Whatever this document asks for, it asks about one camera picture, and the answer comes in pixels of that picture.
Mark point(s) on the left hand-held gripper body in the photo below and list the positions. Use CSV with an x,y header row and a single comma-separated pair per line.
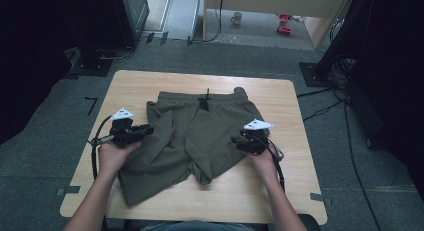
x,y
121,132

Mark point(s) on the grey tape strip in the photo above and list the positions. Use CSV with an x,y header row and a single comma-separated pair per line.
x,y
318,197
68,190

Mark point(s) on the olive green shorts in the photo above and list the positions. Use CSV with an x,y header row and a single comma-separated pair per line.
x,y
186,141

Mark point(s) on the red tool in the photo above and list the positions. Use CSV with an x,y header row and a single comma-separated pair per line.
x,y
283,30
284,18

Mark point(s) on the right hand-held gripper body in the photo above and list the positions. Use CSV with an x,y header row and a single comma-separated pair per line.
x,y
255,142

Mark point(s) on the black metal stand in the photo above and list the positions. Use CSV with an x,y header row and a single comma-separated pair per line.
x,y
328,57

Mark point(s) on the beige mug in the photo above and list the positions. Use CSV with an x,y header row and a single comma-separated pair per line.
x,y
237,17

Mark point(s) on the person's right hand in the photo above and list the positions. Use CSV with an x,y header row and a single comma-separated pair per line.
x,y
265,166

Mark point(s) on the black flat stand base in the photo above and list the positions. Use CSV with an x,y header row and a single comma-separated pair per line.
x,y
91,66

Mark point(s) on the person's left hand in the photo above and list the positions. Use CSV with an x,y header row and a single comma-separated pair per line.
x,y
111,159

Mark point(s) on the person's grey clothing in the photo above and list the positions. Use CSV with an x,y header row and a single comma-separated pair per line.
x,y
200,226

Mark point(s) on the black cabinet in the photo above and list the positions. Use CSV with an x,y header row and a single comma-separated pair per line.
x,y
133,14

